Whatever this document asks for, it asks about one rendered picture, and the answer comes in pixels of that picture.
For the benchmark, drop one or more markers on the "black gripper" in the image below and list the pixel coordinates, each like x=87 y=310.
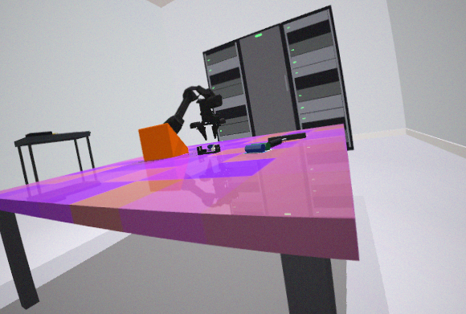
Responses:
x=200 y=125

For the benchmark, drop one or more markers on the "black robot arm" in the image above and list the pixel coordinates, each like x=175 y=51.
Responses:
x=209 y=101

